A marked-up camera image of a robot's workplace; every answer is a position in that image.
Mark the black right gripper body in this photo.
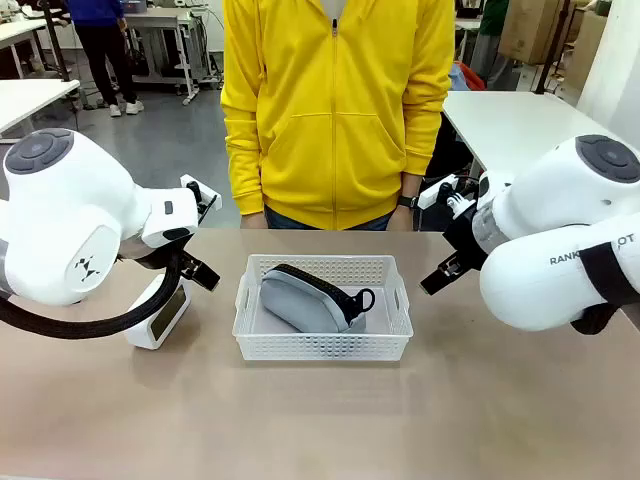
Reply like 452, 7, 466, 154
441, 203, 489, 267

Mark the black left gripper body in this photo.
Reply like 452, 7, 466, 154
118, 237, 204, 277

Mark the white digital clock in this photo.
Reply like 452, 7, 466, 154
124, 273, 193, 351

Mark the grey pouch with black zipper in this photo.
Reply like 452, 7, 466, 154
259, 262, 377, 335

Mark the white perforated plastic basket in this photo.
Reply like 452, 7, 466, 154
231, 253, 416, 363

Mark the person's right forearm yellow sleeve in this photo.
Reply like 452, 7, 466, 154
223, 112, 267, 216

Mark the person's left forearm yellow sleeve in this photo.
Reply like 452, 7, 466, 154
399, 109, 454, 200

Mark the person's left hand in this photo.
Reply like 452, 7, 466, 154
388, 205, 418, 232

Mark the large white side table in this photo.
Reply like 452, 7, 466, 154
441, 89, 619, 177

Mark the red background object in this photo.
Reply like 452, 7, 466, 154
457, 61, 487, 91

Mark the person torso in yellow hoodie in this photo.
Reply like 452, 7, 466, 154
220, 0, 456, 232

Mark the background person in green top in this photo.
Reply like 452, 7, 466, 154
471, 0, 512, 92

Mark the black stand pole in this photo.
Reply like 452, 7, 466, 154
531, 0, 575, 97
41, 0, 72, 84

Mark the large cardboard box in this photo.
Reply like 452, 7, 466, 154
498, 0, 577, 67

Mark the background person in blue top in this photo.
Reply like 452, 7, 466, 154
66, 0, 146, 118

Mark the tall cardboard box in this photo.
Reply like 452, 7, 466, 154
566, 8, 607, 94

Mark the grey background workbench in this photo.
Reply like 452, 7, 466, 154
123, 5, 222, 106

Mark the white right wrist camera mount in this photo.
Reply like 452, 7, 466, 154
416, 171, 507, 224

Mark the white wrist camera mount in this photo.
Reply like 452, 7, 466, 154
416, 171, 507, 224
178, 173, 223, 214

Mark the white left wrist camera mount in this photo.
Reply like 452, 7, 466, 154
178, 173, 223, 214

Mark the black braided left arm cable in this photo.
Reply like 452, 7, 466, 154
0, 249, 182, 339

